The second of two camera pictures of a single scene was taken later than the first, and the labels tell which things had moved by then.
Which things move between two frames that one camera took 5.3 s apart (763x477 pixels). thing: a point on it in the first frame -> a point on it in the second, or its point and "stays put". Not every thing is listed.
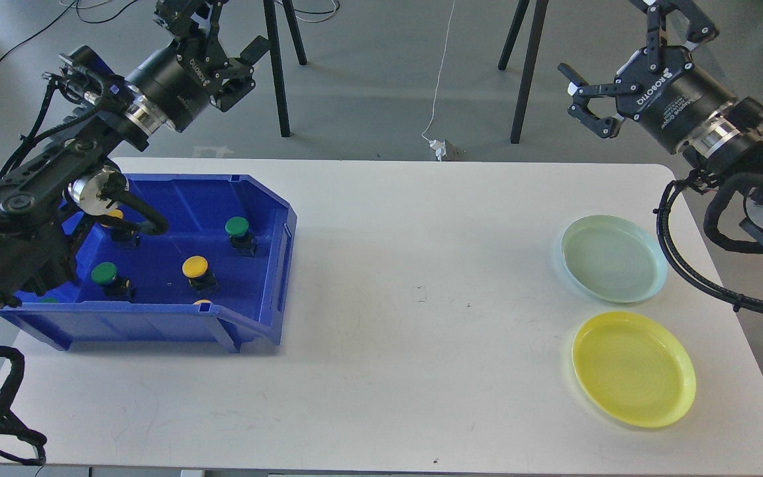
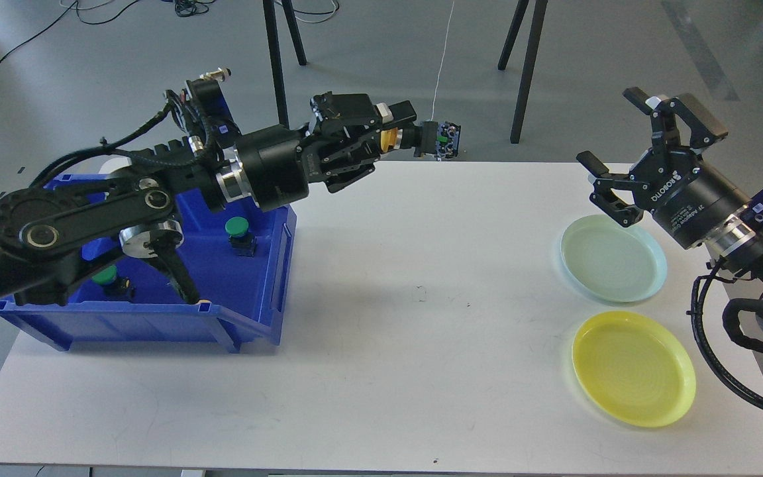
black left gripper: (176, 85) -> (275, 166)
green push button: (104, 274) stays put
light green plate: (613, 258) stays put
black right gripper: (673, 100) -> (685, 195)
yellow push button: (196, 269) -> (436, 139)
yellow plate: (636, 368) stays put
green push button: (242, 242) stays put
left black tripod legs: (271, 14) stays put
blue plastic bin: (220, 271) stays put
